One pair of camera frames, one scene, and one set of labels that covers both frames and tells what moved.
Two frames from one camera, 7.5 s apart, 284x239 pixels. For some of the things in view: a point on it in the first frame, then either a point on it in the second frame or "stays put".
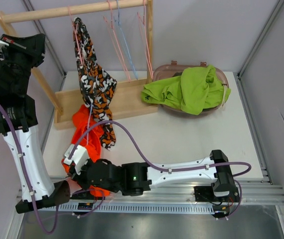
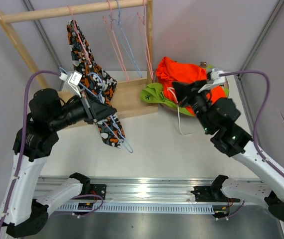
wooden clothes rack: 128,95 stays put
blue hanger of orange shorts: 89,121 → 130,150
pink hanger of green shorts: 116,42 stays put
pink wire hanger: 144,38 stays put
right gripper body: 81,179 → 200,104
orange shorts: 95,192 → 169,71
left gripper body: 23,57 → 89,116
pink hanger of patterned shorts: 78,46 → 78,35
